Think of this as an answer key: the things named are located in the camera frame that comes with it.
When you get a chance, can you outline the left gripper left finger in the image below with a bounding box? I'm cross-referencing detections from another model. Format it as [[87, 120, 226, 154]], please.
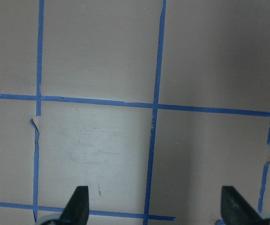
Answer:
[[59, 186, 90, 225]]

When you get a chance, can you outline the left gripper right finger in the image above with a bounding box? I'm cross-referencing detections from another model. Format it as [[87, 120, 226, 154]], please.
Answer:
[[220, 186, 262, 225]]

